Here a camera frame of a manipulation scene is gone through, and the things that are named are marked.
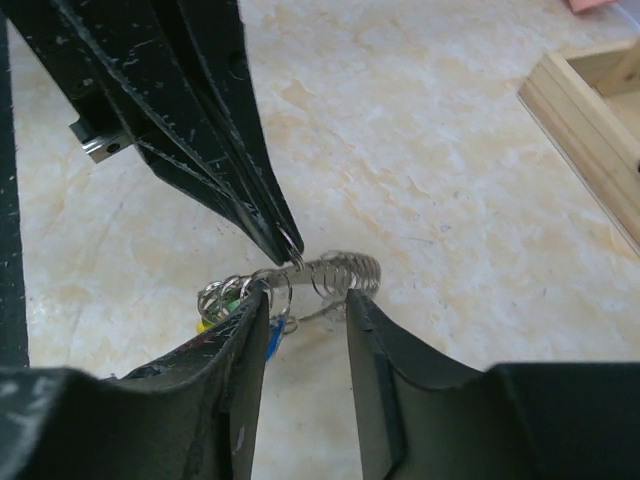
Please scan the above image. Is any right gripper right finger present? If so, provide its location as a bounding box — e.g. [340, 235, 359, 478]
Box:
[346, 291, 639, 479]

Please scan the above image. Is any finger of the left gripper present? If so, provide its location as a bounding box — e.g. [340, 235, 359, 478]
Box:
[9, 1, 293, 265]
[152, 1, 304, 250]

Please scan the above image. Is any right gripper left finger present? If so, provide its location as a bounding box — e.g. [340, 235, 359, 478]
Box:
[1, 292, 268, 479]

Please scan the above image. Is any large keyring with rings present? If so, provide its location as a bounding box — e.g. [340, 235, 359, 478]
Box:
[196, 250, 382, 360]

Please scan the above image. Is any wooden clothes rack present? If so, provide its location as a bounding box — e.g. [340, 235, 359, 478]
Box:
[518, 37, 639, 252]

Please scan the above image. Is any pink cloth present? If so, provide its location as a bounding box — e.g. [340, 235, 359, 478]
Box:
[566, 0, 620, 15]

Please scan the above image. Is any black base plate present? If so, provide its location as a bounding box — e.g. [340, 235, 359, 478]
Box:
[0, 18, 30, 368]

